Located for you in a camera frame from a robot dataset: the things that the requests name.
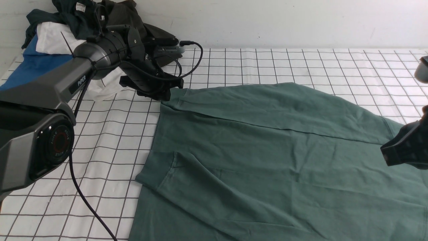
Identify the dark teal shirt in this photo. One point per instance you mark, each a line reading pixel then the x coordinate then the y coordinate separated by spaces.
pixel 77 14

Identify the white shirt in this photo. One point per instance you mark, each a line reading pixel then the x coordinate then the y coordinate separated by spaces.
pixel 57 38

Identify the green long sleeve shirt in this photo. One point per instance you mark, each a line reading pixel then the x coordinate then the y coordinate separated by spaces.
pixel 274 162

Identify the blue shirt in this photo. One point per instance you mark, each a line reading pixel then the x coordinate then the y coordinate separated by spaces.
pixel 32 65

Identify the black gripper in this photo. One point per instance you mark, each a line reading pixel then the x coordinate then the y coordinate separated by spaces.
pixel 154 87

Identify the dark olive shirt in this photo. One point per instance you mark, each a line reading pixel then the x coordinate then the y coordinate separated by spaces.
pixel 123 17

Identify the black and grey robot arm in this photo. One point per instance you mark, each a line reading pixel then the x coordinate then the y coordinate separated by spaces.
pixel 37 123

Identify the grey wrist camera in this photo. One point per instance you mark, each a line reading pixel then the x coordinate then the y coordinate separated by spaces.
pixel 167 47

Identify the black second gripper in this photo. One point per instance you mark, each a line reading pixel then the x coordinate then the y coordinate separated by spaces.
pixel 410 145

